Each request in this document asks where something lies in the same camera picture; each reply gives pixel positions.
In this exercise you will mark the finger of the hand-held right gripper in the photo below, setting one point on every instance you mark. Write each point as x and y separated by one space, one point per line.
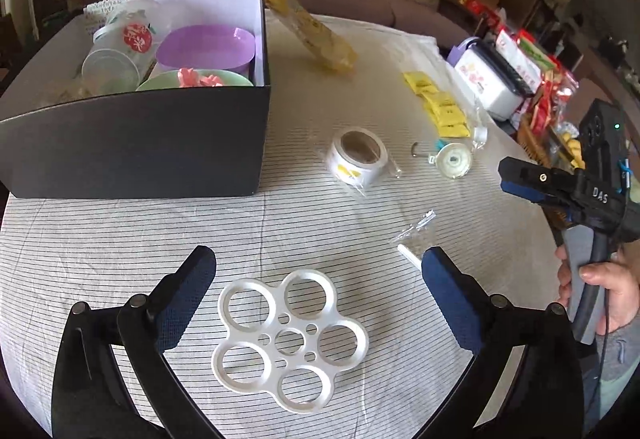
535 181

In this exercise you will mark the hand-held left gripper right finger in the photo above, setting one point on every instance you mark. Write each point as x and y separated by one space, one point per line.
450 299

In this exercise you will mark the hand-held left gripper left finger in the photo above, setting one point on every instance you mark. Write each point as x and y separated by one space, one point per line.
185 299

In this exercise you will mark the black storage box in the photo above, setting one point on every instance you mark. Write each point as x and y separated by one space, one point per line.
135 144

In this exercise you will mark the person's right forearm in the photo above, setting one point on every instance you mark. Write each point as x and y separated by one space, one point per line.
622 369

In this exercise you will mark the striped cloth desktop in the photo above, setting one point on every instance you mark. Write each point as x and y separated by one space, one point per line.
300 229

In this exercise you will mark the person's right hand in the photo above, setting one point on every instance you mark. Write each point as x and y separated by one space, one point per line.
620 294

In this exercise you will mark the wicker basket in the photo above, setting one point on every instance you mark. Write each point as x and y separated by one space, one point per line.
540 144

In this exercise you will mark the white stick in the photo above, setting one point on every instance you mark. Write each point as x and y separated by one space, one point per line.
410 255

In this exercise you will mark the small clear wrapper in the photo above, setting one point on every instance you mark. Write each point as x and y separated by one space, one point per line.
415 226

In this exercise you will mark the round clear white lid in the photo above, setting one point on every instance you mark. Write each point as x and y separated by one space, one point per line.
452 161

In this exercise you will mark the yellow sachet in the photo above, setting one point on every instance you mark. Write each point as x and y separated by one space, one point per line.
419 83
452 125
442 103

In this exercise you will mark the red snack packets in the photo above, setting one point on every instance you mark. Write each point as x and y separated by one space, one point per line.
540 69

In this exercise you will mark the white box with purple lid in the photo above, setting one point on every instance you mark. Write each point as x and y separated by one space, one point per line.
480 79

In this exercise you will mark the black remote control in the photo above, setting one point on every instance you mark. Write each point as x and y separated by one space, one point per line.
505 69

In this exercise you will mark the white tape roll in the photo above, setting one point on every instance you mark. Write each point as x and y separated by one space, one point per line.
357 159

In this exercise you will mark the green bowl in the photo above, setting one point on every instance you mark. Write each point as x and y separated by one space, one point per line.
235 80

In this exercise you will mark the purple bowl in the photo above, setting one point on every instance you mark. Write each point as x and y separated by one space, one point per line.
205 49

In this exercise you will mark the clear cup with red print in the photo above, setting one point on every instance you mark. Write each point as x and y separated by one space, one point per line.
125 49

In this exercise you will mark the yellow clear snack packet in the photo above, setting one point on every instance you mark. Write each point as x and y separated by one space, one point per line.
310 31

